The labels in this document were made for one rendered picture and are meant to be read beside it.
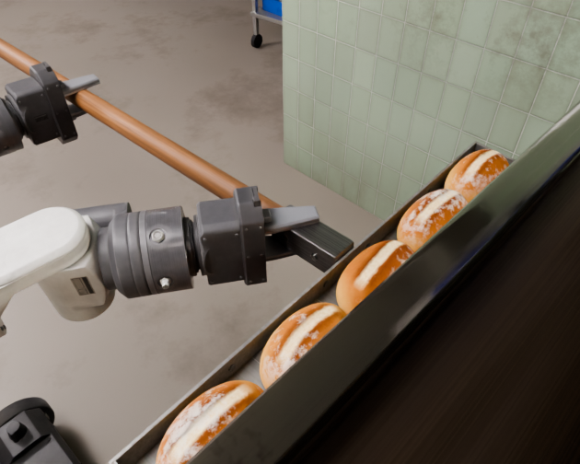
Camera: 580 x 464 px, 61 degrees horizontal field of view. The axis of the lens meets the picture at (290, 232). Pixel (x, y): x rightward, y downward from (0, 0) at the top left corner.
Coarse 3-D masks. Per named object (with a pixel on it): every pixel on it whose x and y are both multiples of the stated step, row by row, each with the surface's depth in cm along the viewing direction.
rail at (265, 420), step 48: (576, 144) 23; (480, 192) 20; (528, 192) 20; (432, 240) 18; (480, 240) 18; (384, 288) 16; (432, 288) 17; (336, 336) 15; (384, 336) 15; (288, 384) 14; (336, 384) 14; (240, 432) 13; (288, 432) 13
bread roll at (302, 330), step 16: (320, 304) 42; (288, 320) 41; (304, 320) 40; (320, 320) 40; (336, 320) 41; (272, 336) 41; (288, 336) 39; (304, 336) 39; (320, 336) 39; (272, 352) 39; (288, 352) 38; (304, 352) 38; (272, 368) 39
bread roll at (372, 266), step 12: (396, 240) 48; (372, 252) 45; (384, 252) 45; (396, 252) 46; (408, 252) 46; (348, 264) 47; (360, 264) 45; (372, 264) 45; (384, 264) 44; (396, 264) 45; (348, 276) 45; (360, 276) 44; (372, 276) 44; (384, 276) 44; (348, 288) 45; (360, 288) 44; (372, 288) 44; (348, 300) 45; (360, 300) 44; (348, 312) 45
